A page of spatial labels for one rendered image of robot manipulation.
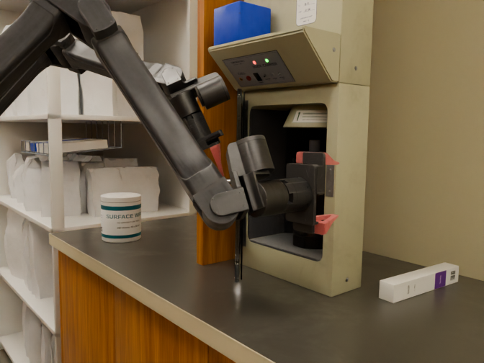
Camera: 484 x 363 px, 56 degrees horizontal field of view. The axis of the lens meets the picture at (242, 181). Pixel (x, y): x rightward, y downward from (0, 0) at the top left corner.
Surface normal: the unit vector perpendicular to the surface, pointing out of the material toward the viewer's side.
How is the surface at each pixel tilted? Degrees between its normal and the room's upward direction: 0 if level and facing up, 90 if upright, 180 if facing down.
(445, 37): 90
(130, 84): 70
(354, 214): 90
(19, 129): 90
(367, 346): 0
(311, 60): 135
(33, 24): 77
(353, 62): 90
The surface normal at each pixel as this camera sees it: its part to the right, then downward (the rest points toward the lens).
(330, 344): 0.01, -0.99
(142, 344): -0.77, 0.06
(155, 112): 0.06, -0.23
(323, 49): 0.64, 0.09
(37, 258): 0.19, 0.06
